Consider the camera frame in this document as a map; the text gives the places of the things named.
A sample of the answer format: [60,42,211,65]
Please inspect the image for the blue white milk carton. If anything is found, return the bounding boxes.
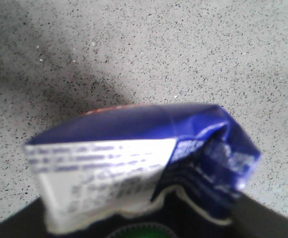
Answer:
[24,103,261,238]

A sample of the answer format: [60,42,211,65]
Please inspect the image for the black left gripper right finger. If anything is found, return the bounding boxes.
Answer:
[229,192,288,238]

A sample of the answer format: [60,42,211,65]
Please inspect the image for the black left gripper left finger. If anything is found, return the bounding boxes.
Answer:
[0,198,50,238]

